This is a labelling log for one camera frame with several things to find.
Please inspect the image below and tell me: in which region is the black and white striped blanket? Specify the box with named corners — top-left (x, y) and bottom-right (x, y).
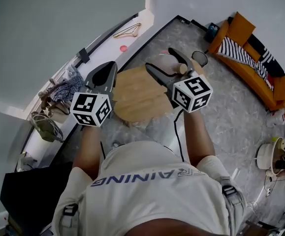
top-left (217, 36), bottom-right (269, 84)

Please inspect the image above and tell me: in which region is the black blanket with white stripes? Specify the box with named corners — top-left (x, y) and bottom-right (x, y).
top-left (246, 34), bottom-right (285, 79)

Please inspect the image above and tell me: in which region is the person's white t-shirt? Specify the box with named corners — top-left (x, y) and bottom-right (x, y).
top-left (51, 140), bottom-right (248, 236)

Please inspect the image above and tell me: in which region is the wooden clothes hanger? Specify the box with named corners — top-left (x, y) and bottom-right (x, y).
top-left (113, 22), bottom-right (142, 39)

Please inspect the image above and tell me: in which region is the black television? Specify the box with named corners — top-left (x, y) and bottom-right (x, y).
top-left (0, 161), bottom-right (74, 236)

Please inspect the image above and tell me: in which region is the white plastic bag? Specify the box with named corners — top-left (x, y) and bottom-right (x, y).
top-left (16, 151), bottom-right (38, 172)

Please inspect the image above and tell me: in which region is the white tote bag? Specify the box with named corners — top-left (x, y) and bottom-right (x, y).
top-left (47, 99), bottom-right (72, 124)

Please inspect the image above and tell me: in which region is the orange sofa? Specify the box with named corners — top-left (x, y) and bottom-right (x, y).
top-left (208, 11), bottom-right (285, 112)

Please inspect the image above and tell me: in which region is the pink cup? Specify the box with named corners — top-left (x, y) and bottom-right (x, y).
top-left (157, 54), bottom-right (188, 77)

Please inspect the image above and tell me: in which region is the person's right forearm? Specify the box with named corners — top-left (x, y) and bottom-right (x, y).
top-left (182, 109), bottom-right (217, 169)

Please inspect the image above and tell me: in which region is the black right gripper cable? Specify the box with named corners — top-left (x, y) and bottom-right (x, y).
top-left (173, 108), bottom-right (186, 162)

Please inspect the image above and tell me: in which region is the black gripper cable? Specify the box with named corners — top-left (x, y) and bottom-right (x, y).
top-left (173, 108), bottom-right (186, 162)
top-left (99, 141), bottom-right (107, 160)

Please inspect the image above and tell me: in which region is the grey harness strap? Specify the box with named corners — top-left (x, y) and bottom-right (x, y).
top-left (59, 202), bottom-right (80, 231)
top-left (219, 177), bottom-right (247, 231)

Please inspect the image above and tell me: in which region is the teal item on black box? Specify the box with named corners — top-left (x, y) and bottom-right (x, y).
top-left (204, 23), bottom-right (220, 43)

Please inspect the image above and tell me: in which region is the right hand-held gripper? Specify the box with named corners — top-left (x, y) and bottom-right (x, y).
top-left (145, 47), bottom-right (214, 113)

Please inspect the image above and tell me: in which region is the person's left forearm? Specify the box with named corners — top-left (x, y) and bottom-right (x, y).
top-left (72, 125), bottom-right (101, 179)

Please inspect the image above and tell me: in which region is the black stand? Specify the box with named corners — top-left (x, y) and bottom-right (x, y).
top-left (76, 47), bottom-right (90, 64)

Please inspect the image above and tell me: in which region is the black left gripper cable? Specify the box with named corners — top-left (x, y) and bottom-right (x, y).
top-left (99, 141), bottom-right (107, 160)

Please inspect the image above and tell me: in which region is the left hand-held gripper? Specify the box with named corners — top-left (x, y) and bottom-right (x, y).
top-left (70, 60), bottom-right (119, 127)

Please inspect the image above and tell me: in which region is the white round fan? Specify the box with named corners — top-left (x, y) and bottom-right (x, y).
top-left (256, 137), bottom-right (285, 177)

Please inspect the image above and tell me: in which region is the black wire basket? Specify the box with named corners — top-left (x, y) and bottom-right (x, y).
top-left (191, 50), bottom-right (209, 68)

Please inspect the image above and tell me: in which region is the checkered cloth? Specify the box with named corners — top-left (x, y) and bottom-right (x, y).
top-left (48, 76), bottom-right (86, 102)

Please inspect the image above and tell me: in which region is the olive green bag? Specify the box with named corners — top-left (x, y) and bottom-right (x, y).
top-left (30, 111), bottom-right (64, 143)

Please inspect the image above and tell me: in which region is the orange cushion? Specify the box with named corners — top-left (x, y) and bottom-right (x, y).
top-left (226, 11), bottom-right (256, 47)

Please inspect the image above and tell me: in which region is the wooden coffee table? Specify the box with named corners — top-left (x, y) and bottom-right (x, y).
top-left (112, 58), bottom-right (206, 123)

